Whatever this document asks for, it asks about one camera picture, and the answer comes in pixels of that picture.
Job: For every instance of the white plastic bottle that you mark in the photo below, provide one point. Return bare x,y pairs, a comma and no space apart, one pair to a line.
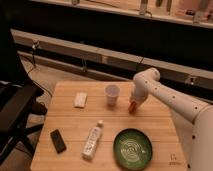
92,141

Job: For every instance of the white sponge block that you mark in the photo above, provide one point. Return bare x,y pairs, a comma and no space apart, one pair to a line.
80,100

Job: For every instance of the translucent plastic cup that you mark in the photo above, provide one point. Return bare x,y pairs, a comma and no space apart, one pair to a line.
112,93

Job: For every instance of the red pepper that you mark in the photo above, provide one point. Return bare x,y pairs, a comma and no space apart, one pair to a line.
133,107

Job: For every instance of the green round bowl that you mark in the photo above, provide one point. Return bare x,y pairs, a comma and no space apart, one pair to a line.
132,149

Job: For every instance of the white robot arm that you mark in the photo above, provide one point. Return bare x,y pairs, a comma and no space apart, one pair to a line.
197,112

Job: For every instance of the black office chair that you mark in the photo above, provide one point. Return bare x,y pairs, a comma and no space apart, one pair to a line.
17,99

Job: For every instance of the black smartphone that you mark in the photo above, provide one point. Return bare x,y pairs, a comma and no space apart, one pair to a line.
58,141

